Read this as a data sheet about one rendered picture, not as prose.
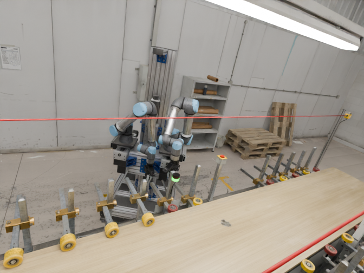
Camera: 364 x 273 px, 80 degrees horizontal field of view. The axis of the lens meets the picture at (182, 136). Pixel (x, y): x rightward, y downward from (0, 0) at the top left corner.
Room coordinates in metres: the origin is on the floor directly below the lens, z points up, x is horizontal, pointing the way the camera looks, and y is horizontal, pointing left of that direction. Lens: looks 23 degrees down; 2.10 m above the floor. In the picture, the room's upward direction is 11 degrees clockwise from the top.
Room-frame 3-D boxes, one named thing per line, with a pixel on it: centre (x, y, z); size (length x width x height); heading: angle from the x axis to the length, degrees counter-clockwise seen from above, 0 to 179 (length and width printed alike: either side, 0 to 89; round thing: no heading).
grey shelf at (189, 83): (4.42, -0.28, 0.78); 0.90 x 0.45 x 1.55; 121
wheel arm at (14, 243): (0.92, 0.87, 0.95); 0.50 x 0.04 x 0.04; 35
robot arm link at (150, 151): (1.78, 0.25, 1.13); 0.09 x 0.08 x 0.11; 63
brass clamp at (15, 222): (0.92, 0.85, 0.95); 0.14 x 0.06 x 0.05; 125
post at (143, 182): (1.36, 0.22, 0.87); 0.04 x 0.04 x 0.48; 35
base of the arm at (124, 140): (2.09, 0.59, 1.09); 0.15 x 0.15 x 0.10
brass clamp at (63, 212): (1.06, 0.64, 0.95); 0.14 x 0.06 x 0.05; 125
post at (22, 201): (0.93, 0.83, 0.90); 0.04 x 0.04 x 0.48; 35
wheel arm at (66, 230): (1.07, 0.67, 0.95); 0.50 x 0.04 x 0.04; 35
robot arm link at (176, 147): (1.61, 0.02, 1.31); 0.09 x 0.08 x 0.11; 173
